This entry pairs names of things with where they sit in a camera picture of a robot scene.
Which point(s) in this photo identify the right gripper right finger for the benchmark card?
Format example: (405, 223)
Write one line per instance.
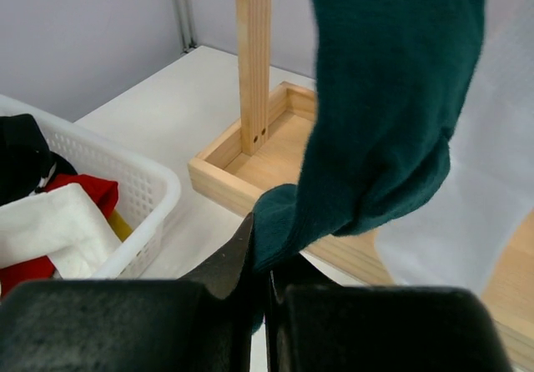
(315, 324)

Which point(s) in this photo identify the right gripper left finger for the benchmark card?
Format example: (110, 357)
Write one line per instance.
(200, 322)

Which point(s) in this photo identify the mustard yellow sock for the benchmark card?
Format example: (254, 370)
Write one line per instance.
(119, 226)

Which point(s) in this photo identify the red santa sock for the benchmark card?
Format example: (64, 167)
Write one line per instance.
(104, 194)

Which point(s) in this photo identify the black sock white stripes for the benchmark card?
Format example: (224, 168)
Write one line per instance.
(27, 163)

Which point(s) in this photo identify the dark green sock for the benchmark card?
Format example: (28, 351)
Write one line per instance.
(391, 80)

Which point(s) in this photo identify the white plastic basket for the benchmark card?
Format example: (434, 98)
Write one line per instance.
(148, 191)

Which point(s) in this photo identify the wooden clothes rack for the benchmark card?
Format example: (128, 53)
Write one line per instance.
(265, 147)

